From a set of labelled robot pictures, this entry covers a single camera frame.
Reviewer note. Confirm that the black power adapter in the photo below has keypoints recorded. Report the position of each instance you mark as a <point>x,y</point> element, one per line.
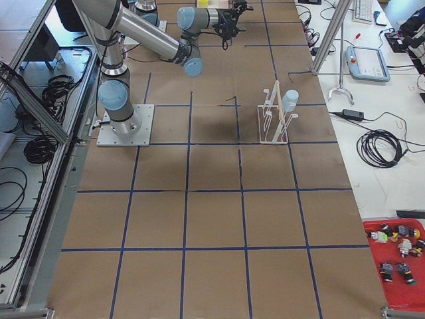
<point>353,115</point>

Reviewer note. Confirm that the pink plastic cup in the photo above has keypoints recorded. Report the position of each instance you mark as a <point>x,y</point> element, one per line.
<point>222,4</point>

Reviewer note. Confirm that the yellow plastic cup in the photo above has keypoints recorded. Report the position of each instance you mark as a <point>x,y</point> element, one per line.
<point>202,3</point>

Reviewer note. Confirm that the aluminium frame post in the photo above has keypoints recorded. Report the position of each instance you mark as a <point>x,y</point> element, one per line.
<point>330,34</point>

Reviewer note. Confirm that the white wire cup rack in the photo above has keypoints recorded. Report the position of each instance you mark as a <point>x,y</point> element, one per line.
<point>273,121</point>

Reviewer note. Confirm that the light blue plastic cup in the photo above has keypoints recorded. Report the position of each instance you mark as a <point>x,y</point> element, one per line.
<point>290,100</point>

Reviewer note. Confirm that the red parts tray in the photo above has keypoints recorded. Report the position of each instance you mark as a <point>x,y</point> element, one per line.
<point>400,295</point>

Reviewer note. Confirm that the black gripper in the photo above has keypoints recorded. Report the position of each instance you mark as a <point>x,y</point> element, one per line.
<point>226,14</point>

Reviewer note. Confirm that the cream plastic tray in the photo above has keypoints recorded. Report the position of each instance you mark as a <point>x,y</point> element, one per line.
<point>212,4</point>

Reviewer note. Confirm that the white keyboard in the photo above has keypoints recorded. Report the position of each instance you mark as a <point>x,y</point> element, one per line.
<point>362,11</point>

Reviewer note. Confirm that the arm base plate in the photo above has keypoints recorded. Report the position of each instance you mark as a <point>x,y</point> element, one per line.
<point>134,132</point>

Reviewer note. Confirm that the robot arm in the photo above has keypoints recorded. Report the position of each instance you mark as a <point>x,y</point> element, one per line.
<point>113,23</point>

